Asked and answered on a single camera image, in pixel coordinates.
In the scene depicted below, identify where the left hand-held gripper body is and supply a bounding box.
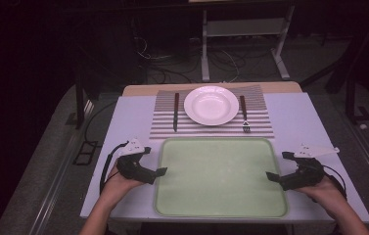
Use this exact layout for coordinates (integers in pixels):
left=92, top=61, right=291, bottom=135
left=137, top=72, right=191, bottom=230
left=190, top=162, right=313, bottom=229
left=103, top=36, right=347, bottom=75
left=115, top=138, right=158, bottom=186

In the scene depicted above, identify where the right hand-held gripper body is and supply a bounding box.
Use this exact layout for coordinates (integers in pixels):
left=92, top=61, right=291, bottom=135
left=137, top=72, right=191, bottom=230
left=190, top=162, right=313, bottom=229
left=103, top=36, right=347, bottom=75
left=279, top=142, right=341, bottom=192

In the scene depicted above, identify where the person's left hand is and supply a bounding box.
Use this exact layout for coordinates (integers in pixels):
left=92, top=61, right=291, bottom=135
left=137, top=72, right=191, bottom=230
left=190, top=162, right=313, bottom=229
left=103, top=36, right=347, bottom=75
left=100, top=165, right=145, bottom=204

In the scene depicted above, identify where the person's right hand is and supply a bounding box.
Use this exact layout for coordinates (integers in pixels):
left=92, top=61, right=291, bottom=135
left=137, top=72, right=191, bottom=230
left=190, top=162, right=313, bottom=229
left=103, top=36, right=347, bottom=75
left=297, top=178, right=348, bottom=212

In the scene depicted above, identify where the striped placemat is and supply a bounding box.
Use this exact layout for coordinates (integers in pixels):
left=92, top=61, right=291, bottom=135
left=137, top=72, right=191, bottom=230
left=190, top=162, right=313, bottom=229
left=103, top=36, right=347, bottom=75
left=149, top=84, right=275, bottom=140

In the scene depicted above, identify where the light green tray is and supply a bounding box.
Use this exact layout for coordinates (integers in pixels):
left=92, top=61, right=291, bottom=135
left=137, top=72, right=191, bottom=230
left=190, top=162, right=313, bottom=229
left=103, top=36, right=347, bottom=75
left=153, top=137, right=289, bottom=219

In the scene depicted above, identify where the white round plate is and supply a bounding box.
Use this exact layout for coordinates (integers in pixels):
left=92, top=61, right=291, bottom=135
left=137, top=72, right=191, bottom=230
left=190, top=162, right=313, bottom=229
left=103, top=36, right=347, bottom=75
left=183, top=85, right=240, bottom=127

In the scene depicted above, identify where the black metal stand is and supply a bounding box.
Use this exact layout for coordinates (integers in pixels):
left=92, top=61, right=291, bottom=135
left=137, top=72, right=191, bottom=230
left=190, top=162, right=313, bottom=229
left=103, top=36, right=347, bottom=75
left=344, top=48, right=369, bottom=125

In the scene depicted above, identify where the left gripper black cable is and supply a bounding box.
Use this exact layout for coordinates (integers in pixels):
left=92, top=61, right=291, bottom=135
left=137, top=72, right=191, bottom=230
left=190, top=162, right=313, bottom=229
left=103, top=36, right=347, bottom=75
left=99, top=140, right=130, bottom=197

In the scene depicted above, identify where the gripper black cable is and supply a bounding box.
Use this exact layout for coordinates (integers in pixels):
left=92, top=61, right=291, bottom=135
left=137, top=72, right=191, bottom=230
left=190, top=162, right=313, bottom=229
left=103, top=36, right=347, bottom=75
left=322, top=164, right=348, bottom=201
left=99, top=140, right=130, bottom=197

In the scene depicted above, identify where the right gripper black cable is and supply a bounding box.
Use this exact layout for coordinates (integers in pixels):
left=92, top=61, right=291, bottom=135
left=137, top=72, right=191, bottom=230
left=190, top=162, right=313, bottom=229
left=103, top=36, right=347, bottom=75
left=322, top=164, right=348, bottom=201

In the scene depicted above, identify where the brown-handled knife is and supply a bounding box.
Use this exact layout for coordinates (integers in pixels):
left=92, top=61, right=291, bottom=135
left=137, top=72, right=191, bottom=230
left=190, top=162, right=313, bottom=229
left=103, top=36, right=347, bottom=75
left=172, top=92, right=180, bottom=133

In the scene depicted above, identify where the black floor bracket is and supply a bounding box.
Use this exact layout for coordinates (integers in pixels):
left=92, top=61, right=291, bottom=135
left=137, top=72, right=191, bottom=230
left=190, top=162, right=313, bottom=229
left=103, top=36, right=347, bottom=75
left=72, top=140, right=99, bottom=166

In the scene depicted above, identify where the brown-handled fork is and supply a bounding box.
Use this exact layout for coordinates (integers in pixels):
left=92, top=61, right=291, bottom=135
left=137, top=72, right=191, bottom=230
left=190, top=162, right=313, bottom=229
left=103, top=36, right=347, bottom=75
left=239, top=94, right=252, bottom=134

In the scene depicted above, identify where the metal floor rail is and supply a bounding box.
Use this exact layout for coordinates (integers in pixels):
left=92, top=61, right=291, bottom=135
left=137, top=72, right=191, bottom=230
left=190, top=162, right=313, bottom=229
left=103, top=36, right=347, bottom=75
left=342, top=117, right=369, bottom=197
left=27, top=99, right=96, bottom=235

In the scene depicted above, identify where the tangle of floor cables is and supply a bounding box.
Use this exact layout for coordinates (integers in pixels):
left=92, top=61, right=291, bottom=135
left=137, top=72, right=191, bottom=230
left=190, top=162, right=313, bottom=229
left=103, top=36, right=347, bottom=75
left=132, top=35, right=249, bottom=85

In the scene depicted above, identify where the white metal desk frame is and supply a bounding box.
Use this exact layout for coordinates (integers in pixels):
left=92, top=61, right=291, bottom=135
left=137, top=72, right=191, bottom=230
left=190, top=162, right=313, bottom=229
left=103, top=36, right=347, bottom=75
left=200, top=3, right=297, bottom=83

